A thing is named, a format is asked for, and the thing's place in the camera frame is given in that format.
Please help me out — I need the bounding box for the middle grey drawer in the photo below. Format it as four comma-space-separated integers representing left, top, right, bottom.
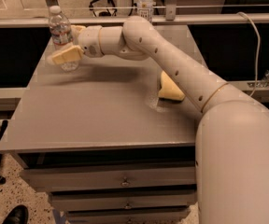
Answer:
50, 189, 196, 211

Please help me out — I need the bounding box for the clear bottle white label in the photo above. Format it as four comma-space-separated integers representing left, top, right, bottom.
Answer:
137, 0, 153, 22

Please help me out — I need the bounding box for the black shoe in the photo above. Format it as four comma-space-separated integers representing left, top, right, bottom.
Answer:
2, 205, 28, 224

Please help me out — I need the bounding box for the yellow sponge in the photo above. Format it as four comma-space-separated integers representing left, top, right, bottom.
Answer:
158, 71, 185, 102

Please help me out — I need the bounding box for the top grey drawer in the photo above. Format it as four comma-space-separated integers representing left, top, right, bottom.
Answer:
21, 163, 196, 192

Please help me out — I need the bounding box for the clear bottle red label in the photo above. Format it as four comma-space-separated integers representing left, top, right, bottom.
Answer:
48, 5, 80, 72

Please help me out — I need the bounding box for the metal window railing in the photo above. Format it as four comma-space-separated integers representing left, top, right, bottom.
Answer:
0, 7, 269, 28

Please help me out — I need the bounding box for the grey drawer cabinet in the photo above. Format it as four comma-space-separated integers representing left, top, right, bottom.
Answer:
0, 24, 210, 224

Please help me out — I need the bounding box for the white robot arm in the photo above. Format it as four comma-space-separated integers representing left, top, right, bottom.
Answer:
49, 16, 269, 224

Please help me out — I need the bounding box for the bottom grey drawer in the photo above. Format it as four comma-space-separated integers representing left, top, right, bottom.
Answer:
66, 206, 189, 224

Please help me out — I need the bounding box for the white cable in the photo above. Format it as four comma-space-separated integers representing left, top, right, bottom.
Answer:
236, 11, 262, 98

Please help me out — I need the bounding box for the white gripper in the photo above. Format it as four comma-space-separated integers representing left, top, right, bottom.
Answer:
47, 24, 103, 65

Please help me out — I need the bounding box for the grey drawer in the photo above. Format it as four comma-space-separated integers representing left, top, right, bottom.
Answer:
21, 163, 196, 192
50, 189, 196, 211
66, 206, 189, 224

